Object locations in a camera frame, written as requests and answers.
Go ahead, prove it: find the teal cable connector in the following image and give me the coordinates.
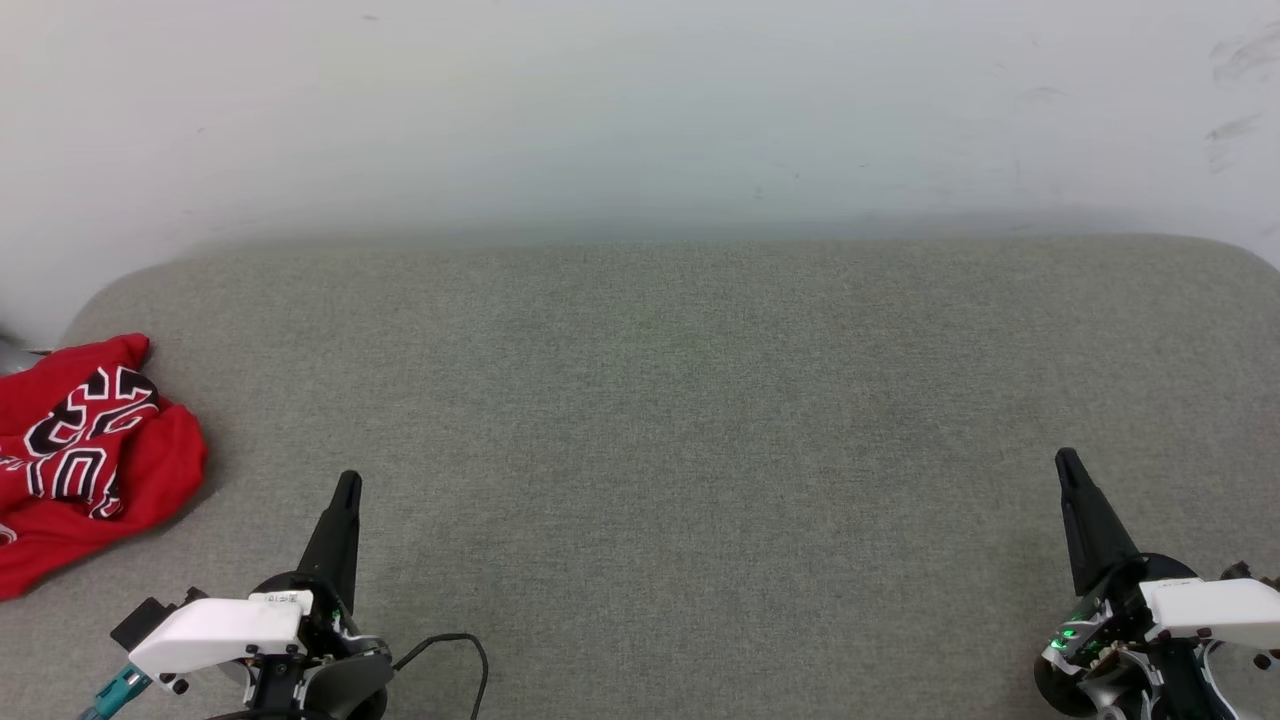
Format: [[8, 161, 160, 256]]
[[78, 664, 153, 720]]

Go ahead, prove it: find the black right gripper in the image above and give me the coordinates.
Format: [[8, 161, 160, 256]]
[[1033, 447, 1280, 720]]

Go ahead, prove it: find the thin black left gripper cable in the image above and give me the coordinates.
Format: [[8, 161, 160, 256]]
[[390, 633, 490, 720]]

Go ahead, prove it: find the red basketball jersey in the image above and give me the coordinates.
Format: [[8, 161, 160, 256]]
[[0, 334, 209, 602]]

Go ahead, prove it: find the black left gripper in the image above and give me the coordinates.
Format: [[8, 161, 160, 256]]
[[212, 470, 394, 720]]

